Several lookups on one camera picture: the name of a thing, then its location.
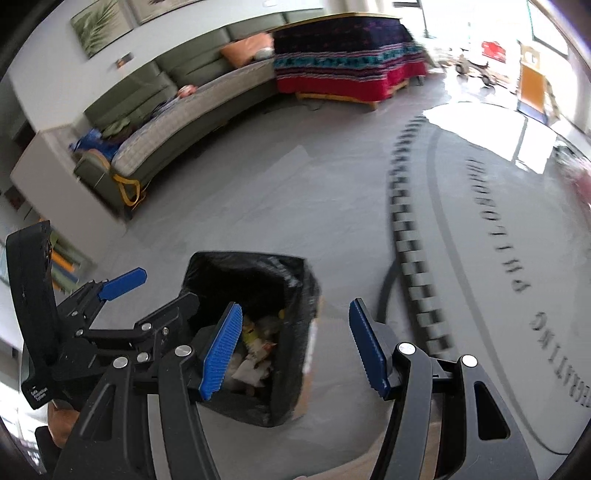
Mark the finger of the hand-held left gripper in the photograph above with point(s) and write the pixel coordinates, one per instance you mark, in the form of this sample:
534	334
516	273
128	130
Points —
123	282
171	318

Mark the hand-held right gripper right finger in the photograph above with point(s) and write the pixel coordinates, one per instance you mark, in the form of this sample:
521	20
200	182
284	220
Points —
369	353

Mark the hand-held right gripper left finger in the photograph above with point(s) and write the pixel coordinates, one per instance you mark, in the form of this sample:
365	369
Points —
220	353

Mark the yellow red snack packet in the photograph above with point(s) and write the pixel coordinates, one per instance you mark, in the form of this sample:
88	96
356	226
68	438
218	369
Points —
250	334

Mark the white paper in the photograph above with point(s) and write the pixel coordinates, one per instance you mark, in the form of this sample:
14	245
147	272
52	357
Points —
251	369

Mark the black-bagged waste bin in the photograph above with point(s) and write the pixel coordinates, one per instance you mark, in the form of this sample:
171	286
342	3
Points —
258	281

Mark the orange green shelf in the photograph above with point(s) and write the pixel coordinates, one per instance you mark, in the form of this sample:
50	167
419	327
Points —
64	263

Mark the white cabinet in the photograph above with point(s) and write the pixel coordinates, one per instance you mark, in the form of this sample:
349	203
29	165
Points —
51	180

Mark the blue bag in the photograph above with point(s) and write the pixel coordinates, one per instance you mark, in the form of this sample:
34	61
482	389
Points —
90	143

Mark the green clothes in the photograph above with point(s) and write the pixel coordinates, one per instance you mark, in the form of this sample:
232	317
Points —
116	128

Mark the round printed table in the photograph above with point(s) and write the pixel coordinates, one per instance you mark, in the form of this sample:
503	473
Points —
498	240

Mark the beige quilted sofa cover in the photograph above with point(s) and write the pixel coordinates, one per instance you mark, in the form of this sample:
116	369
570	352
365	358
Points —
184	115

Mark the pink small item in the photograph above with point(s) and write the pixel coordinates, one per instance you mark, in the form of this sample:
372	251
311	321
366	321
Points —
187	91

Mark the green sofa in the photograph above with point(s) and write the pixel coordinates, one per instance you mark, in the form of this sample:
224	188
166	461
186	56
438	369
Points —
184	69

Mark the orange pillow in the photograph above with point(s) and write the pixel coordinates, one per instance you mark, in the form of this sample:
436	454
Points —
247	48

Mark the table with colourful cloth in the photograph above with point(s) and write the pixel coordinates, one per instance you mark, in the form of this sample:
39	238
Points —
341	55

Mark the white scooter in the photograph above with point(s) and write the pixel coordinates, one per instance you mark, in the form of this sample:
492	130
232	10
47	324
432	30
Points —
478	67

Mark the red object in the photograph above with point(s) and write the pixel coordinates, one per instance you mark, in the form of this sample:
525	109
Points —
493	50

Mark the wall switch plate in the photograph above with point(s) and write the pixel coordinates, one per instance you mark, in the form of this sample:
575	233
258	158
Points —
124	60

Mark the wooden bed frame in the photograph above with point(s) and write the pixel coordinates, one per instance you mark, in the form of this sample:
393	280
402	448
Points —
351	99

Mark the large leaf wall picture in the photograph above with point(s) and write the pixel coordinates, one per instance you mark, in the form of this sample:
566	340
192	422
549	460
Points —
99	25

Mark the small leaf wall picture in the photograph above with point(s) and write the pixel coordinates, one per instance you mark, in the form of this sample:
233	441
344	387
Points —
161	9

